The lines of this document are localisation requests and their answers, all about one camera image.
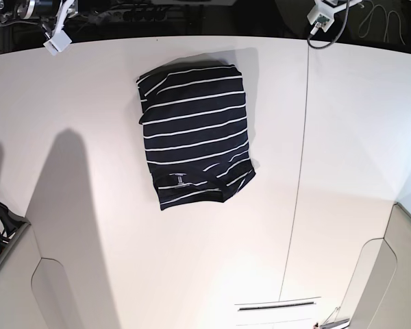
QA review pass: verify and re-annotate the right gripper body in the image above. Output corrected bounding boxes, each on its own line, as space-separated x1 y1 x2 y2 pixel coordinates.
16 0 78 34

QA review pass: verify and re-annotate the navy white striped T-shirt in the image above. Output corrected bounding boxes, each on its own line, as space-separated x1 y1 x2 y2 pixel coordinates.
136 62 256 210

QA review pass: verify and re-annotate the white power strip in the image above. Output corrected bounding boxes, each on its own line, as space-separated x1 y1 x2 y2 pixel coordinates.
88 8 167 25

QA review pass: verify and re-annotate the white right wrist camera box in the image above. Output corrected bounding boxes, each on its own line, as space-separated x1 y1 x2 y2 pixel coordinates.
43 30 72 56

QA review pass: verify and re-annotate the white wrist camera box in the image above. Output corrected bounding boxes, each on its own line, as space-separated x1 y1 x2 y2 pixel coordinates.
43 30 72 56
307 6 334 35

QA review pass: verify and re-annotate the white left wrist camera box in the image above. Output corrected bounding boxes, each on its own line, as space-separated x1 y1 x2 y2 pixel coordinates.
307 6 334 35

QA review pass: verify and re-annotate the black braided camera cable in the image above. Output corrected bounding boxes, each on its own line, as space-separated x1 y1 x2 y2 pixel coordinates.
306 0 352 51

